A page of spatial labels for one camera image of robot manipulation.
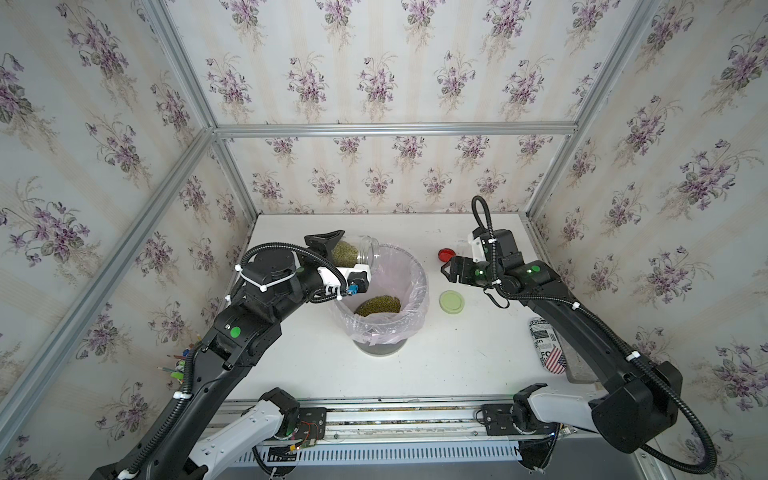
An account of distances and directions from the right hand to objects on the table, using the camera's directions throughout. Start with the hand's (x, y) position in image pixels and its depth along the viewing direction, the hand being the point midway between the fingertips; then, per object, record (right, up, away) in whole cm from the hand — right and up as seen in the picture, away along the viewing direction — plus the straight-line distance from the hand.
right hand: (460, 270), depth 80 cm
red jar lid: (+2, +3, +29) cm, 29 cm away
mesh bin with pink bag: (-21, -9, -16) cm, 28 cm away
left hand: (-30, +8, -19) cm, 36 cm away
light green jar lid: (+1, -12, +16) cm, 20 cm away
